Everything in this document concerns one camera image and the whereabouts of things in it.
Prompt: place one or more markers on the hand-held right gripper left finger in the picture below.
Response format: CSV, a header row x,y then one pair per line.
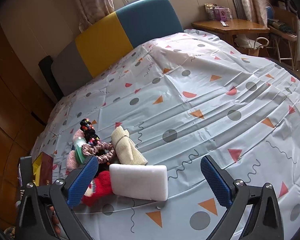
x,y
82,181

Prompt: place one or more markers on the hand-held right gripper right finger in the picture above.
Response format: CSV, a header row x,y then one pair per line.
x,y
215,182

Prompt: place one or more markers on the red fuzzy sock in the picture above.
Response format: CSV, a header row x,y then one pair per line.
x,y
100,188

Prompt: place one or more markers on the pink fuzzy sock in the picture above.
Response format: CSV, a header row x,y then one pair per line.
x,y
73,160

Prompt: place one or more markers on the mauve satin scrunchie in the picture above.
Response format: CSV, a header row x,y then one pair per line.
x,y
102,147

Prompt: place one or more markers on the beige cloth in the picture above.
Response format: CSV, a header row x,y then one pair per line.
x,y
127,147

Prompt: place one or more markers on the white foam sponge block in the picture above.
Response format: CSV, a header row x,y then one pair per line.
x,y
138,182

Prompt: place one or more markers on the person's left hand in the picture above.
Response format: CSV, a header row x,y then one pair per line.
x,y
56,220

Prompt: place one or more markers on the green round brush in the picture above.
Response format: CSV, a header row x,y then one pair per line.
x,y
79,152

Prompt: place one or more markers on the wooden wardrobe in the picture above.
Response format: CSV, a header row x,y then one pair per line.
x,y
7,117

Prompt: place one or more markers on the black rolled mat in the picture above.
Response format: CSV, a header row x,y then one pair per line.
x,y
48,77

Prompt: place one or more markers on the grey yellow blue headboard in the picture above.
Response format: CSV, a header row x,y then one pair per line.
x,y
102,37

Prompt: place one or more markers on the wooden desk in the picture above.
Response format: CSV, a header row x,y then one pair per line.
x,y
242,27

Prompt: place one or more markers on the remote control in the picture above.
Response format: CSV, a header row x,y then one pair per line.
x,y
225,24

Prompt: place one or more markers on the wooden chair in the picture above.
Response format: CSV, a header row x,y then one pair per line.
x,y
286,36

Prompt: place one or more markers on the purple box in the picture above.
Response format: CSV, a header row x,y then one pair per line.
x,y
221,14

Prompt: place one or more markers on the gold brown box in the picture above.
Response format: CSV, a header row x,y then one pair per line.
x,y
209,10

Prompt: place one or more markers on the blue fan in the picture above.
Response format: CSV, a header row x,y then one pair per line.
x,y
269,12

